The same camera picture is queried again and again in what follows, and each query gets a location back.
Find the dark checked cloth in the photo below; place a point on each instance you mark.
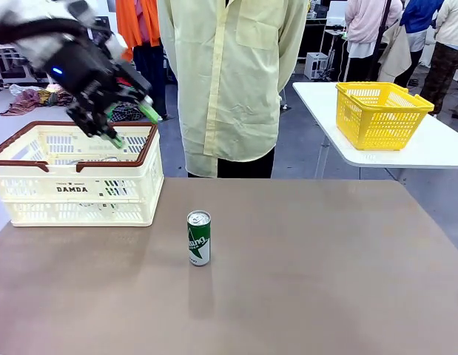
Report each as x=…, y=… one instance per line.
x=127, y=112

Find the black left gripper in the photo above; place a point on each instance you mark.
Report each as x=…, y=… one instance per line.
x=77, y=70

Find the pile of clothes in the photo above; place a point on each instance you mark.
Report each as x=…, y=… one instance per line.
x=25, y=100

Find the green white star can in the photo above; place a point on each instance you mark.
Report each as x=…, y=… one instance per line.
x=198, y=240

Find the beige shoulder bag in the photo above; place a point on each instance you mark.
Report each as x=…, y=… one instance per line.
x=397, y=51

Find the person in blue top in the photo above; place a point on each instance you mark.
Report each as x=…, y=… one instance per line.
x=417, y=15

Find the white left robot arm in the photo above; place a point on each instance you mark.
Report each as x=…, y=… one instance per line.
x=25, y=44

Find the person in cream top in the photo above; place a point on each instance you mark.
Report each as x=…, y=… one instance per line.
x=452, y=22

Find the person in orange jacket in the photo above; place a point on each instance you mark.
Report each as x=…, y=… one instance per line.
x=147, y=22

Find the yellow plastic basket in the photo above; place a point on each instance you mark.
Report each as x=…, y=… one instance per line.
x=376, y=118

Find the person in pink top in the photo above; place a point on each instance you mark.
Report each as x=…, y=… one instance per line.
x=365, y=18

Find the white side table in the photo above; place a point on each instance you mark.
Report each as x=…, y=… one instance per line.
x=428, y=151

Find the white computer case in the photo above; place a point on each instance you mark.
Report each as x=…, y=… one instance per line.
x=316, y=66

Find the grey workbench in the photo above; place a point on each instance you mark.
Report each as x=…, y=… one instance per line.
x=6, y=59

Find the person in yellow shirt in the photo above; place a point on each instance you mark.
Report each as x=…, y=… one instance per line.
x=228, y=74

